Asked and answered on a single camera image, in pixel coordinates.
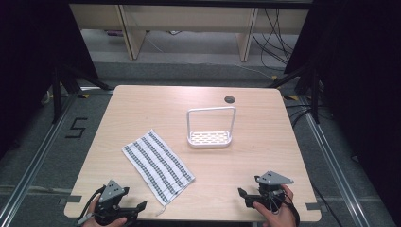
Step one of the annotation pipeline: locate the dark curtain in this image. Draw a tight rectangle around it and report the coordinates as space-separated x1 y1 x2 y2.
283 0 401 227
0 0 99 159

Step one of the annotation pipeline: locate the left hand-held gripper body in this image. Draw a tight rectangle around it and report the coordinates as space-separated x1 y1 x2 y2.
94 179 140 227

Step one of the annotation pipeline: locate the bundle of black cables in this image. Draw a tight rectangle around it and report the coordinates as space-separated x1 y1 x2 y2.
251 8 300 71

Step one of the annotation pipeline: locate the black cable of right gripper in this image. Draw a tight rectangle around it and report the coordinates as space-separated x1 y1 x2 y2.
270 188 301 227

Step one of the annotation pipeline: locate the light wooden desk frame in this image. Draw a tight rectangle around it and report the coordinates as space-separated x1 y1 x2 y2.
69 3 310 63

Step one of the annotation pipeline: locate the black metal stand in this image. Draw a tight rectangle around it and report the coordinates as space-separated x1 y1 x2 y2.
50 64 114 125
268 62 322 125

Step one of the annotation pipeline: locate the aluminium floor rail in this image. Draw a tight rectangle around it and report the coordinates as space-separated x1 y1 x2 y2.
283 94 376 227
0 87 114 227

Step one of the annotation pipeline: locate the white plastic rack with handle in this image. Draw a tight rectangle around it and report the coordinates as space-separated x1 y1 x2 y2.
185 106 237 149

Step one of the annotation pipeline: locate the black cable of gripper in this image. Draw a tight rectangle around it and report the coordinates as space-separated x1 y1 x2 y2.
270 188 301 227
75 184 107 227

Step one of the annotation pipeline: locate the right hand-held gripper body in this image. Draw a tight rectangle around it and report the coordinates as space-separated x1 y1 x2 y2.
245 170 295 213

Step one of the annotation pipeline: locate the person's left hand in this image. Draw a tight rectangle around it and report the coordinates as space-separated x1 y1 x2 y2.
80 196 129 227

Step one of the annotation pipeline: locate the white grey striped cloth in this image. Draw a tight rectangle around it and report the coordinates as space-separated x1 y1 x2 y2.
121 128 197 207

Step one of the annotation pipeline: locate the grey plug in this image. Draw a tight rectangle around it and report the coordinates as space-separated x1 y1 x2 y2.
77 213 95 225

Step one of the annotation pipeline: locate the person's right hand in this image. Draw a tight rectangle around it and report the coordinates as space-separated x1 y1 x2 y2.
252 183 298 227

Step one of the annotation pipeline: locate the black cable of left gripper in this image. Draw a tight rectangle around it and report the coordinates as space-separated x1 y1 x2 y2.
75 184 107 227

